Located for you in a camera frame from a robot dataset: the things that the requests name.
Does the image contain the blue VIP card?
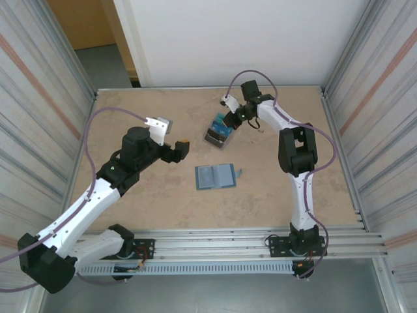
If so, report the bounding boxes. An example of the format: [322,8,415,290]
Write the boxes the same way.
[210,121,233,136]

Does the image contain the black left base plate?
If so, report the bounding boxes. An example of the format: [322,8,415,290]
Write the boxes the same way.
[126,238,156,261]

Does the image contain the stack of coloured cards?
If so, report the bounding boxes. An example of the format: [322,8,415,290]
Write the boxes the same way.
[204,112,234,150]

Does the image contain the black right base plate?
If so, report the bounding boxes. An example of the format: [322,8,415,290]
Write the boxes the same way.
[265,236,328,259]

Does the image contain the aluminium frame rail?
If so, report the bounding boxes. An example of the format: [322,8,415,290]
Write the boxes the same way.
[74,228,390,262]

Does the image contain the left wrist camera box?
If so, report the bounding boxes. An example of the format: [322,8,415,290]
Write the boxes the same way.
[144,116,173,146]

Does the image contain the black VIP card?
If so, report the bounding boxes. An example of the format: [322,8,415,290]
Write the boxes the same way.
[205,128,225,145]

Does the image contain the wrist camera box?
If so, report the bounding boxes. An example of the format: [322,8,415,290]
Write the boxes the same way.
[144,116,173,146]
[221,95,240,115]

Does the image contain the wooden door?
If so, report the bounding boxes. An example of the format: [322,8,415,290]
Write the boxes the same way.
[47,0,137,87]

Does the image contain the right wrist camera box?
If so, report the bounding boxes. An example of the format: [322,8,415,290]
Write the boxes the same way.
[221,95,240,115]

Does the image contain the slotted grey cable duct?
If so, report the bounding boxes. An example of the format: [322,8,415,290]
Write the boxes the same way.
[76,263,295,276]

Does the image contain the blue leather card holder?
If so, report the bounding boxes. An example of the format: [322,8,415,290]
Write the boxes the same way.
[194,162,245,191]

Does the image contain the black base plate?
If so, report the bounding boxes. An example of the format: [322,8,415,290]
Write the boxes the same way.
[126,238,156,261]
[265,236,328,259]

